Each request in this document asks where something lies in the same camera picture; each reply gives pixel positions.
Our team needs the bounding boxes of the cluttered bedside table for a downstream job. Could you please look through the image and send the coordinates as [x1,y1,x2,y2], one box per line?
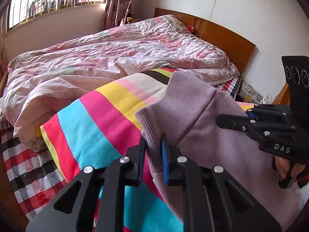
[237,81,273,104]

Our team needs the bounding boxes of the pink floral crumpled quilt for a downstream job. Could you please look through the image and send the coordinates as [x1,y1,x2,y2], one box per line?
[1,15,240,152]

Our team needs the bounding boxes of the rainbow striped blanket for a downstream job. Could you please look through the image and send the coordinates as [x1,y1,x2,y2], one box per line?
[41,69,183,231]

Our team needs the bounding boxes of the wooden headboard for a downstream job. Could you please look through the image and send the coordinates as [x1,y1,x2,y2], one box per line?
[273,83,290,106]
[154,7,256,73]

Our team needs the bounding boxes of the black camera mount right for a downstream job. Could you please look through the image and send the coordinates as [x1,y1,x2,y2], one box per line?
[281,55,309,131]

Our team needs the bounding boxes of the left wooden headboard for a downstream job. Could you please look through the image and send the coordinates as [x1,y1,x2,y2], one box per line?
[154,7,256,73]

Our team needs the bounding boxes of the person's right hand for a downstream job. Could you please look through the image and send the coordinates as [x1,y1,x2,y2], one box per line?
[274,156,305,179]

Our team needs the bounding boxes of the right wooden headboard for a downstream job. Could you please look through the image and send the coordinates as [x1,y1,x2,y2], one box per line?
[273,83,290,106]

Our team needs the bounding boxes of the red plaid bed sheet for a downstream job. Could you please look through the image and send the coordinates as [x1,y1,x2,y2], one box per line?
[1,128,66,220]

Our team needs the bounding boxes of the lilac knit pants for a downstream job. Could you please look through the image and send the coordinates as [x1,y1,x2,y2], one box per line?
[136,71,301,230]

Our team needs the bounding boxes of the floral pink curtain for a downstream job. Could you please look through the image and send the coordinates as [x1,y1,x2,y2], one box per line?
[103,0,132,30]

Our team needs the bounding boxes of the wooden bed frame side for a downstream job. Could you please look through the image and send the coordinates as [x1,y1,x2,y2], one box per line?
[0,71,8,97]

